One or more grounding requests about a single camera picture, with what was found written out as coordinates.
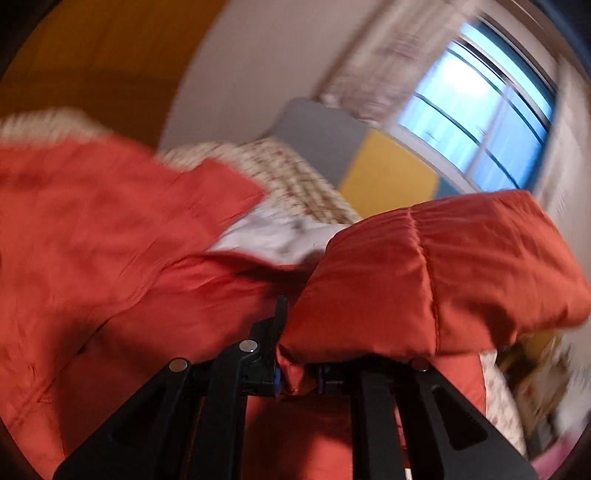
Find orange down jacket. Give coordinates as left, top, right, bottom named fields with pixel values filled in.
left=1, top=136, right=590, bottom=479

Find floral quilt on bed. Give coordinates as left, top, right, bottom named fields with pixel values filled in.
left=1, top=108, right=526, bottom=454

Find grey yellow blue headboard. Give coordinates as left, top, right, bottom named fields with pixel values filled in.
left=270, top=99, right=460, bottom=218

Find floral curtain right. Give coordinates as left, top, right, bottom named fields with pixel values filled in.
left=533, top=59, right=591, bottom=241

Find floral curtain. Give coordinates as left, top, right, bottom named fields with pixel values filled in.
left=320, top=0, right=480, bottom=128
left=533, top=59, right=591, bottom=241

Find window with grille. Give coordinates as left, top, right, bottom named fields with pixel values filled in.
left=398, top=20, right=556, bottom=191

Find floral curtain left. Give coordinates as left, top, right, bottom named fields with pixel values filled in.
left=320, top=0, right=480, bottom=128

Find wooden wardrobe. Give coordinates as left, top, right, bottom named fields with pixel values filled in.
left=1, top=1, right=225, bottom=147

